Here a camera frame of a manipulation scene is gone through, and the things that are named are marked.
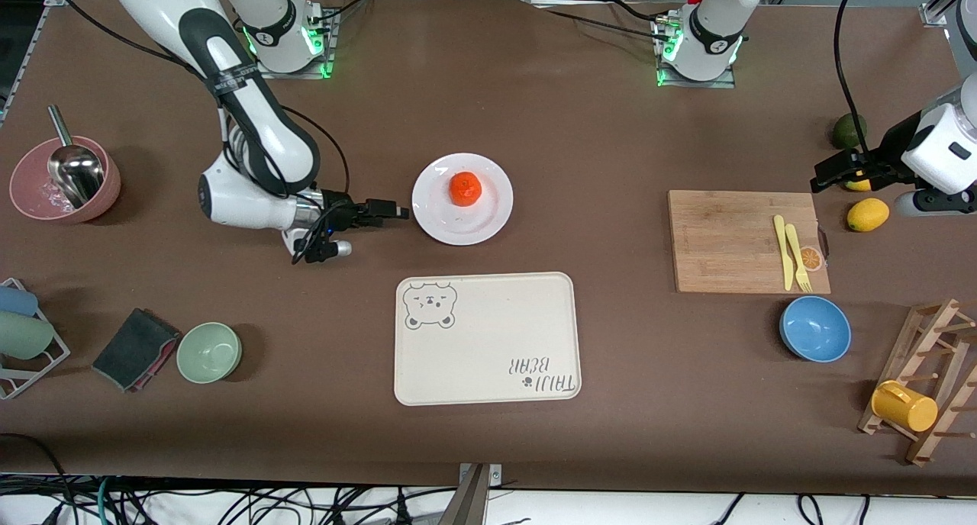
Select white round plate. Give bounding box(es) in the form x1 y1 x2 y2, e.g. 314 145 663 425
412 153 514 246

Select orange fruit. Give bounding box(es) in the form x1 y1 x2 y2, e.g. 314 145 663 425
449 171 483 207

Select dark green avocado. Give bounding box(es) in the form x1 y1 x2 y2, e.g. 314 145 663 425
831 113 868 150

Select yellow plastic fork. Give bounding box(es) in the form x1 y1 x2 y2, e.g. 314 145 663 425
785 224 813 293

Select yellow plastic knife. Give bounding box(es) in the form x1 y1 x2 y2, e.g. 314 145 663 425
773 214 795 291

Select wooden cutting board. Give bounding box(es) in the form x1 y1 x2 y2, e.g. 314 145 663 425
668 190 831 295

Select blue bowl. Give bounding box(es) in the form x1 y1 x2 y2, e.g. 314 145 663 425
779 295 852 363

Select cream tray with bear print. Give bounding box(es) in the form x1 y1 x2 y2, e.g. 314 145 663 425
394 272 582 407

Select pale green bowl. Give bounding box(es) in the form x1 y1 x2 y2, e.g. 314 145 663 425
176 322 243 385

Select wooden mug rack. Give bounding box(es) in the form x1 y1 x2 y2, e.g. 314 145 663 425
857 298 977 466

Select yellow mug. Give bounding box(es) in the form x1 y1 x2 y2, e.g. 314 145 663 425
871 380 939 433

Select folded grey cloth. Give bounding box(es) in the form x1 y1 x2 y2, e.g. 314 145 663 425
92 308 182 393

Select metal scoop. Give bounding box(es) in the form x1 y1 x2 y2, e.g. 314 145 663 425
47 105 105 209

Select brown table cover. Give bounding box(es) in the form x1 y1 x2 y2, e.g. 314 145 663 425
0 0 977 497

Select pink bowl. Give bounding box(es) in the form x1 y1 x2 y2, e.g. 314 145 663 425
9 136 121 223

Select blue cup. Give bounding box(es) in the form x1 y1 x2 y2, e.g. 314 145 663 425
0 285 39 317

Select pale green cup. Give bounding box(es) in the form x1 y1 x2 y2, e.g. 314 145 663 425
0 311 56 360

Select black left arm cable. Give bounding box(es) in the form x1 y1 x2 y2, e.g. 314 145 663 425
834 0 872 158

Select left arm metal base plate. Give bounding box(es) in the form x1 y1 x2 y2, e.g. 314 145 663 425
653 18 737 89

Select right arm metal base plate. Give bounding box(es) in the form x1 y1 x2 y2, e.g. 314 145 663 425
253 10 337 79

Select black right base cable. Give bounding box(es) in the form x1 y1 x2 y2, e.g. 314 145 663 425
305 0 375 34

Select black base cable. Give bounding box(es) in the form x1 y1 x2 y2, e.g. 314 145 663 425
305 0 375 34
530 5 672 47

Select black left base cable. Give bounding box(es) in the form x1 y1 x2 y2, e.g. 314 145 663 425
530 5 672 47

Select metal table edge bracket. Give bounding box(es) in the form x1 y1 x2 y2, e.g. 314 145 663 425
439 462 503 525

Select white wire rack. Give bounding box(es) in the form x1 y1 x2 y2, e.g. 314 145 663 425
0 278 71 401

